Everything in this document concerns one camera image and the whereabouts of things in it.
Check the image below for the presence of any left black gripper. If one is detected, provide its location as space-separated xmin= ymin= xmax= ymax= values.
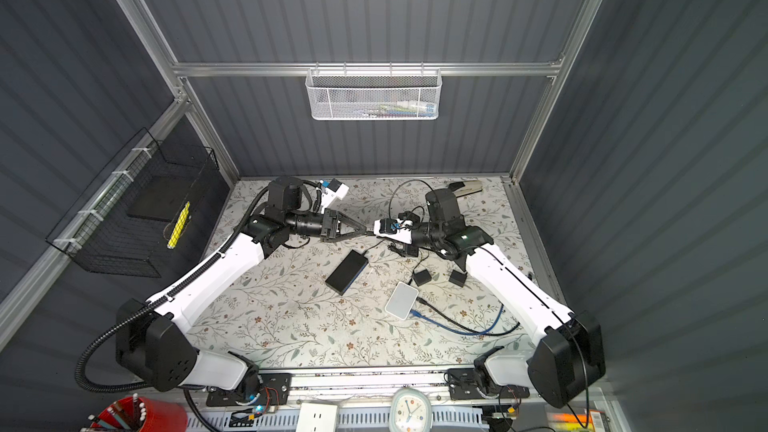
xmin=285 ymin=210 xmax=366 ymax=242

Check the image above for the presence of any black network switch box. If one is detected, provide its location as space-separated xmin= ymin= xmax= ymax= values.
xmin=325 ymin=250 xmax=369 ymax=296

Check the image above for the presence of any small black adapter with cable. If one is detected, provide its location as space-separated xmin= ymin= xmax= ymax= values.
xmin=449 ymin=270 xmax=468 ymax=288

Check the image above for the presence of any white network switch box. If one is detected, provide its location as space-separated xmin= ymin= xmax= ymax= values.
xmin=384 ymin=282 xmax=419 ymax=320

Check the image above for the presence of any blue ethernet cable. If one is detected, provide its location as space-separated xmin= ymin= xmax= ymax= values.
xmin=409 ymin=302 xmax=506 ymax=337

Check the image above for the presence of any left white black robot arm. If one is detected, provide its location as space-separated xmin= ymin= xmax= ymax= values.
xmin=74 ymin=176 xmax=367 ymax=402

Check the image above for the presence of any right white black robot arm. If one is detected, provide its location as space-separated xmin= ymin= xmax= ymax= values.
xmin=373 ymin=188 xmax=606 ymax=408

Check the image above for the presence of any floral patterned table mat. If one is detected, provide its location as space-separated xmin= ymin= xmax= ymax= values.
xmin=151 ymin=176 xmax=541 ymax=372

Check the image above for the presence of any black white stapler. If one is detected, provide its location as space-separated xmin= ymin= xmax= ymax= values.
xmin=447 ymin=179 xmax=483 ymax=197

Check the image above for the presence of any yellow marker in basket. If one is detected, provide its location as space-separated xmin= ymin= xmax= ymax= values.
xmin=166 ymin=201 xmax=191 ymax=250

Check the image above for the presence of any white analog clock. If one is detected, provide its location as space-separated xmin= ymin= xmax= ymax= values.
xmin=388 ymin=388 xmax=432 ymax=432

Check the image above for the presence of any black pad in basket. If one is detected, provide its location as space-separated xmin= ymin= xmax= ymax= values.
xmin=127 ymin=176 xmax=193 ymax=223

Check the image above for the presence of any red pencil cup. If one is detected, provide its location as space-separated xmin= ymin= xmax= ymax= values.
xmin=88 ymin=394 xmax=187 ymax=432

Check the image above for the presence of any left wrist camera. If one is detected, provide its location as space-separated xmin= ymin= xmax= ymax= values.
xmin=318 ymin=179 xmax=349 ymax=213

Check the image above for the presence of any white wire mesh basket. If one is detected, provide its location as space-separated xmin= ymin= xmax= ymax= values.
xmin=305 ymin=71 xmax=443 ymax=121

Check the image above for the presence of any black wire wall basket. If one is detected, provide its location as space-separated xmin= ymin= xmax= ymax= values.
xmin=46 ymin=137 xmax=226 ymax=279

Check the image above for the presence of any white wall power socket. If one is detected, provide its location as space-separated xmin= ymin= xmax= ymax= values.
xmin=295 ymin=402 xmax=339 ymax=432

